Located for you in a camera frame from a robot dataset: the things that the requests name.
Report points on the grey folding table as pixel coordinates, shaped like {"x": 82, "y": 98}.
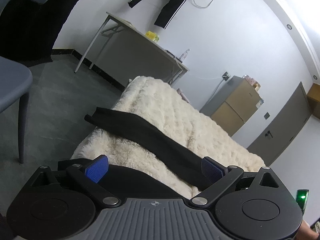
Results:
{"x": 122, "y": 52}

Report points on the black and blue garment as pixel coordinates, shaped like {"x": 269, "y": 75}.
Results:
{"x": 126, "y": 182}

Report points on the clear pump bottle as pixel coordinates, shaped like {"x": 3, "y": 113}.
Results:
{"x": 184, "y": 55}

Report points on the cream fluffy blanket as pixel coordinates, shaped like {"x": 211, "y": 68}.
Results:
{"x": 160, "y": 105}

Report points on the grey plastic chair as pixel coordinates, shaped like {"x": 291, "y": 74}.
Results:
{"x": 16, "y": 80}

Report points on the wall light switch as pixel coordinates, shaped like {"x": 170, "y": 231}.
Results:
{"x": 266, "y": 116}

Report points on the items on fridge top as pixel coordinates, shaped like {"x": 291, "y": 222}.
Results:
{"x": 255, "y": 84}

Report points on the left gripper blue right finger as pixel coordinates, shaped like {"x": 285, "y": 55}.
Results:
{"x": 212, "y": 170}

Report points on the yellow box on table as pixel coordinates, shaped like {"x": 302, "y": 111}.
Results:
{"x": 152, "y": 36}

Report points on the brown wooden cabinet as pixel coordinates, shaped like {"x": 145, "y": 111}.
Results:
{"x": 313, "y": 97}

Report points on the grey door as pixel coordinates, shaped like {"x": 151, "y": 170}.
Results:
{"x": 284, "y": 127}

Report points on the wall power socket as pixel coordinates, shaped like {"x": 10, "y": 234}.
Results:
{"x": 226, "y": 76}

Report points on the operator hand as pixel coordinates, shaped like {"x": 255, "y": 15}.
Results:
{"x": 306, "y": 233}

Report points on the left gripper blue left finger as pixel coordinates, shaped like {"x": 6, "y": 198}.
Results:
{"x": 97, "y": 168}

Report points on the gold two-door fridge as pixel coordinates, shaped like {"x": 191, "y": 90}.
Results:
{"x": 233, "y": 105}

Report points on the green indicator light device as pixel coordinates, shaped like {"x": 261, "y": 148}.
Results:
{"x": 302, "y": 198}

